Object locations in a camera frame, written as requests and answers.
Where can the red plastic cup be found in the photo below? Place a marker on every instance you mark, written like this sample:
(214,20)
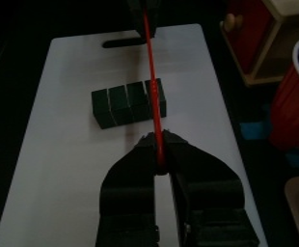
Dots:
(292,112)

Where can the white cutting board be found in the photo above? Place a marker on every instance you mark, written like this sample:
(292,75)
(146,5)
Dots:
(70,160)

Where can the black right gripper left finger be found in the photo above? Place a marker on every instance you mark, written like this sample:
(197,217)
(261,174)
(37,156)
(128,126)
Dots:
(129,193)

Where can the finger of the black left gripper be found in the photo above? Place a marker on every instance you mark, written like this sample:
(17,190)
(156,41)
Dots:
(154,16)
(137,14)

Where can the blue tape piece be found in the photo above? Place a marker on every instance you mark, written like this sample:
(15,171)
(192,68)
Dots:
(256,130)

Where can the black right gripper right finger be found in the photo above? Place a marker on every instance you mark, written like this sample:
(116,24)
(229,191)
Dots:
(208,199)

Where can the wooden box with red front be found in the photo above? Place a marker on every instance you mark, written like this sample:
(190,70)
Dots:
(252,32)

